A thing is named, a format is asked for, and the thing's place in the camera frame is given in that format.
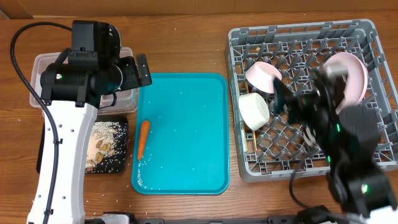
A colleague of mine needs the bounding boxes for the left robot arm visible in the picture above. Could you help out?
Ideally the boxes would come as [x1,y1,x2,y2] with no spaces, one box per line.
[27,21,152,223]

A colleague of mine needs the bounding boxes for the black plastic tray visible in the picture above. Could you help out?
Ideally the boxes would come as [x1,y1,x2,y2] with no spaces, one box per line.
[36,114,129,174]

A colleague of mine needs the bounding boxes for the white cup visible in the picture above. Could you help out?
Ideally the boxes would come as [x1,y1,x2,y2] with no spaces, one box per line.
[303,126,319,148]

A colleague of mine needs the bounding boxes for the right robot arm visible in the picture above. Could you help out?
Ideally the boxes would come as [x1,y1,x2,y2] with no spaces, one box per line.
[273,68,397,223]

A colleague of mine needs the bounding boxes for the clear plastic bin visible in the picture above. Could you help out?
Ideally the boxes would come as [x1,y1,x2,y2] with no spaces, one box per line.
[30,52,139,115]

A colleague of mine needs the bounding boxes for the orange carrot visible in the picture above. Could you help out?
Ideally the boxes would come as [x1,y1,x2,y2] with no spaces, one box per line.
[137,120,150,161]

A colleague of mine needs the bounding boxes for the wooden chopstick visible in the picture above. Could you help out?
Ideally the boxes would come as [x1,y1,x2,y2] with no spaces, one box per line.
[245,81,257,152]

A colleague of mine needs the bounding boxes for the white bowl with peanuts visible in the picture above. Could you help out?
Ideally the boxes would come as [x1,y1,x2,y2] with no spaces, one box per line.
[238,93,270,131]

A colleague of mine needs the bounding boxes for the spilled rice and peanuts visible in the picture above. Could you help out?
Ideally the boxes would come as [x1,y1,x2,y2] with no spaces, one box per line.
[84,121,127,172]

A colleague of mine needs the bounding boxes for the large white plate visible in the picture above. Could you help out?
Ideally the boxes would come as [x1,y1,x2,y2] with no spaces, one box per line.
[324,52,368,114]

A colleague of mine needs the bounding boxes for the grey dish rack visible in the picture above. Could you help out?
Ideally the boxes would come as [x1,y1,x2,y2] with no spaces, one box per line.
[226,19,397,182]

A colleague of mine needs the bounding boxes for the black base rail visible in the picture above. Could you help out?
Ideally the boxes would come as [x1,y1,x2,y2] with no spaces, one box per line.
[84,212,313,224]

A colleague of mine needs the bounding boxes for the teal plastic tray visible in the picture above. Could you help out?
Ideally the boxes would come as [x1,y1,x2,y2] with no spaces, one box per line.
[131,73,229,195]

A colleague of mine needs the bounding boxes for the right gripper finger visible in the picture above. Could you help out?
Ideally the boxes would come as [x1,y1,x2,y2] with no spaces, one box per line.
[313,68,348,106]
[273,78,294,114]

